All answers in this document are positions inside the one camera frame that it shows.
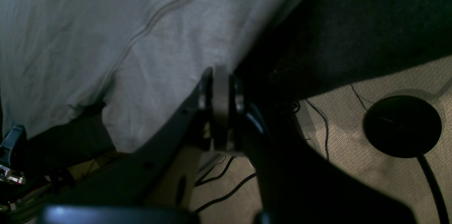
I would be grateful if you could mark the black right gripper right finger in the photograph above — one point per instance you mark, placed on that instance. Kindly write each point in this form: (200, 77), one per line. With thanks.
(297, 185)

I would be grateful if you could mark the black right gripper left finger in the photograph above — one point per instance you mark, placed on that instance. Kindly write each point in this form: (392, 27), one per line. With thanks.
(154, 184)

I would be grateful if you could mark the grey T-shirt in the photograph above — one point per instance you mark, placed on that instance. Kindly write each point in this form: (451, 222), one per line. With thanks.
(142, 58)

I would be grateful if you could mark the black round lamp base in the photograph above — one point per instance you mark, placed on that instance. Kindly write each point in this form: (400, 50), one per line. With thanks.
(402, 126)

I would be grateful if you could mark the black table cloth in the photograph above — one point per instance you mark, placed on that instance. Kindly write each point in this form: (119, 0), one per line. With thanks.
(326, 44)

